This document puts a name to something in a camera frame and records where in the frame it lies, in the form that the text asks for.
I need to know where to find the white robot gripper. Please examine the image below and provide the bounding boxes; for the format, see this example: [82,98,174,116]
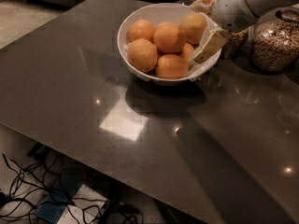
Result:
[189,0,259,63]

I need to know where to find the orange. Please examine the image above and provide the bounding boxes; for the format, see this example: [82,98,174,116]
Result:
[129,20,155,41]
[153,21,186,53]
[155,54,189,79]
[179,13,207,45]
[178,43,194,66]
[127,38,158,73]

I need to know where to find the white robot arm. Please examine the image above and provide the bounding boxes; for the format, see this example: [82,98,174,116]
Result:
[190,0,299,63]

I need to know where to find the white ceramic bowl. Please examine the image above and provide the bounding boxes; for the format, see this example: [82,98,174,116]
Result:
[117,2,223,87]

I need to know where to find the glass jar of nuts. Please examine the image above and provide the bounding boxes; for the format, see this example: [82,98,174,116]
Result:
[221,29,249,60]

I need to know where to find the round jar of grains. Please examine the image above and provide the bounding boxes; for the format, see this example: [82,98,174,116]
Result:
[250,7,299,73]

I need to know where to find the white floor panel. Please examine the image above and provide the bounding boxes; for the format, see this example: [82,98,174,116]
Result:
[57,184,108,224]

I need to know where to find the blue floor mat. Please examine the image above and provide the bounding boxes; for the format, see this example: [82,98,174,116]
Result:
[36,174,82,224]

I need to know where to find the black floor cables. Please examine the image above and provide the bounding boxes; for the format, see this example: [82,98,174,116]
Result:
[0,147,144,224]

